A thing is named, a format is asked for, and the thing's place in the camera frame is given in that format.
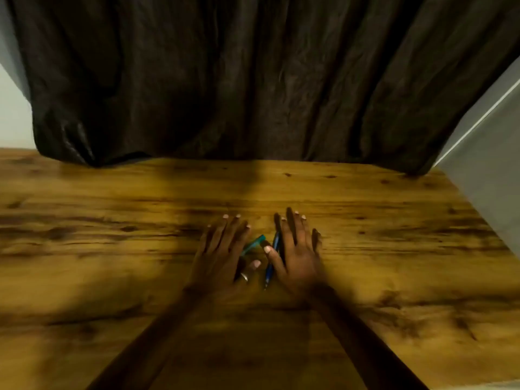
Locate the person's right hand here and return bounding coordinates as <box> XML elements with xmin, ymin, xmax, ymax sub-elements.
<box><xmin>263</xmin><ymin>206</ymin><xmax>330</xmax><ymax>298</ymax></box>

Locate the person's left hand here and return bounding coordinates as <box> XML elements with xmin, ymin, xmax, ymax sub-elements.
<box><xmin>185</xmin><ymin>214</ymin><xmax>262</xmax><ymax>296</ymax></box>

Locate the person's left forearm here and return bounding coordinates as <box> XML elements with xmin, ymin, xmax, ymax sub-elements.
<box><xmin>86</xmin><ymin>285</ymin><xmax>229</xmax><ymax>390</ymax></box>

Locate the person's right forearm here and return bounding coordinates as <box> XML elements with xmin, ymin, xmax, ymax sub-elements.
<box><xmin>291</xmin><ymin>282</ymin><xmax>430</xmax><ymax>390</ymax></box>

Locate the blue pen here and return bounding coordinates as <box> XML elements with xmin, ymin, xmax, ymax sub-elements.
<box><xmin>263</xmin><ymin>230</ymin><xmax>283</xmax><ymax>291</ymax></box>

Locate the teal marker pen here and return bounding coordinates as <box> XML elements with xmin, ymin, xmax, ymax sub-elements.
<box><xmin>240</xmin><ymin>235</ymin><xmax>267</xmax><ymax>257</ymax></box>

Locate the dark brown curtain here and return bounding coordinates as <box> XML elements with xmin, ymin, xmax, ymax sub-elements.
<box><xmin>3</xmin><ymin>0</ymin><xmax>520</xmax><ymax>176</ymax></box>

